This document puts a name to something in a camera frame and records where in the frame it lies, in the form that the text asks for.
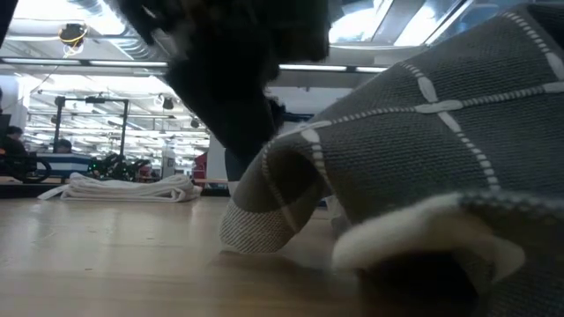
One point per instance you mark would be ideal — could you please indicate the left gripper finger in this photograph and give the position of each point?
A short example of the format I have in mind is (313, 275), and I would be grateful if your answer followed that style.
(238, 123)

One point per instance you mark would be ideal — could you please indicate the white brown-striped towel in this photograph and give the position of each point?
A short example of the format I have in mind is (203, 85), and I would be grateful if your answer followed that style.
(132, 189)

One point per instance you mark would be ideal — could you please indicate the grey white-checked towel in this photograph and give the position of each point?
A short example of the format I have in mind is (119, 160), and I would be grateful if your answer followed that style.
(418, 154)

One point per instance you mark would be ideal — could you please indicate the black background robot arm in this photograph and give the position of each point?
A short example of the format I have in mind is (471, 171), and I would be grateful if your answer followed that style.
(119, 167)
(35, 169)

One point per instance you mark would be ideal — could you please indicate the black ceiling spotlight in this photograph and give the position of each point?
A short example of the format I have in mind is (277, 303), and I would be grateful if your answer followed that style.
(195, 123)
(168, 103)

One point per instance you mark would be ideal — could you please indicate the red background object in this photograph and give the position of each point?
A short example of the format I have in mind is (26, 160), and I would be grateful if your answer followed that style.
(200, 165)

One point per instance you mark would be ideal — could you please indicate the long ceiling light bar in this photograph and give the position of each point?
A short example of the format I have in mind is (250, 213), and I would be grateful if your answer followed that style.
(110, 64)

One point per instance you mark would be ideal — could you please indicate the person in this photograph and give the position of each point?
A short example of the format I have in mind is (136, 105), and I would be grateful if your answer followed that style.
(11, 141)
(64, 146)

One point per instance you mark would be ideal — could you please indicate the black background gantry frame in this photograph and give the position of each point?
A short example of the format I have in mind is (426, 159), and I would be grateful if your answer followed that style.
(57, 127)

